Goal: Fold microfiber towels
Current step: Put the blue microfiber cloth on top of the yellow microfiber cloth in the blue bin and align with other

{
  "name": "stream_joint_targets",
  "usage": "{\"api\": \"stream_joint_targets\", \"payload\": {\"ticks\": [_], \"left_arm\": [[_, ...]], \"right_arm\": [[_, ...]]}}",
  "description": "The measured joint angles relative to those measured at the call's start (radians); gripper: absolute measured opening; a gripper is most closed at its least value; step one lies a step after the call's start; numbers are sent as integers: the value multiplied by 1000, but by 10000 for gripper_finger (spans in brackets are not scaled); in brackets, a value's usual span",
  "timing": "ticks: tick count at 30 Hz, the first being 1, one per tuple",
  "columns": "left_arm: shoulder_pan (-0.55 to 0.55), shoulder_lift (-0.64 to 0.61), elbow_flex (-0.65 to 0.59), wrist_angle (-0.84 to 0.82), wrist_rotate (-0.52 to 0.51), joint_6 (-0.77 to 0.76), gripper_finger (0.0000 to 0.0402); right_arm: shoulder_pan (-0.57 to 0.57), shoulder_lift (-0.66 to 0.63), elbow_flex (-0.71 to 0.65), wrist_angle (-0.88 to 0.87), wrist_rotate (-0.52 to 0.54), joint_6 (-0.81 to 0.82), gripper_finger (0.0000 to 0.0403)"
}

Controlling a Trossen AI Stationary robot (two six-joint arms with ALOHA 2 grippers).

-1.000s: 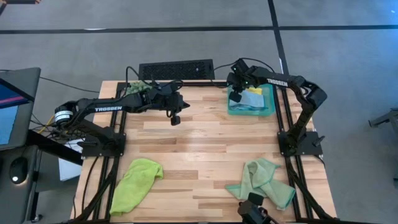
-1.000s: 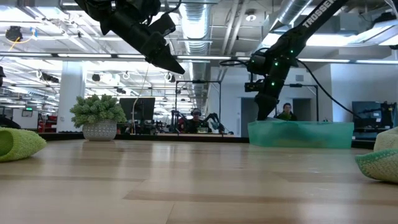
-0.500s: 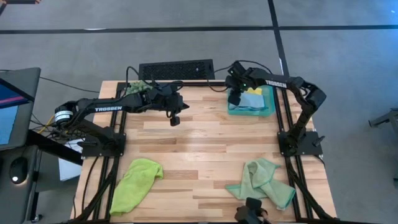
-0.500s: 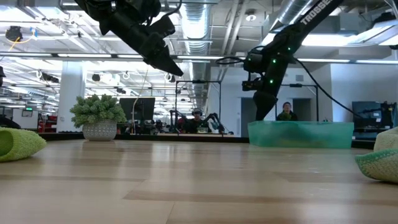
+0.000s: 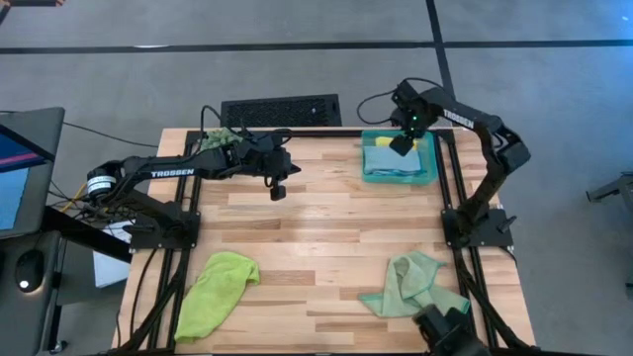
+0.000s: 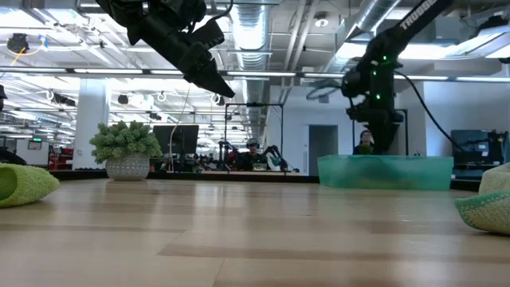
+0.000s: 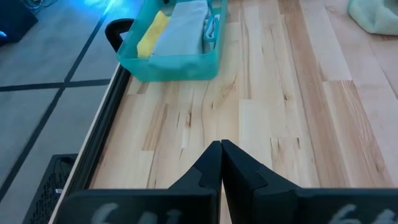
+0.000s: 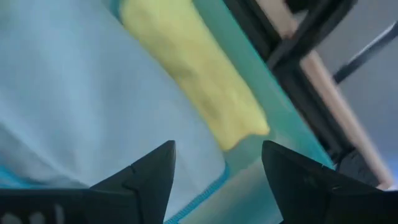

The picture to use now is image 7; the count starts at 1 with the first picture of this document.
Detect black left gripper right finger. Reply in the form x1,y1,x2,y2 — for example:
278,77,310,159
221,139,398,224

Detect mint green microfiber towel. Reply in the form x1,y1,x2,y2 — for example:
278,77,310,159
347,0,398,35

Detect teal translucent plastic bin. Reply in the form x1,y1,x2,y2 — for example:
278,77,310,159
116,0,229,83

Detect black loop handle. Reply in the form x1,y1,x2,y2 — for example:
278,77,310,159
104,17,135,53

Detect light blue teal-hemmed microfiber towel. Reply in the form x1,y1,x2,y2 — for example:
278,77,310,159
150,0,222,58

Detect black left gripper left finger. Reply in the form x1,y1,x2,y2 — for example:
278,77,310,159
54,140,223,224

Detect black box with blue light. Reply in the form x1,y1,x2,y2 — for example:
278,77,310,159
0,0,39,47

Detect yellow microfiber towel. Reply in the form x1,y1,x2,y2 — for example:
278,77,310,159
136,11,171,59

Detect black aluminium table frame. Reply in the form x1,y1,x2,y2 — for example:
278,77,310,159
48,65,133,224

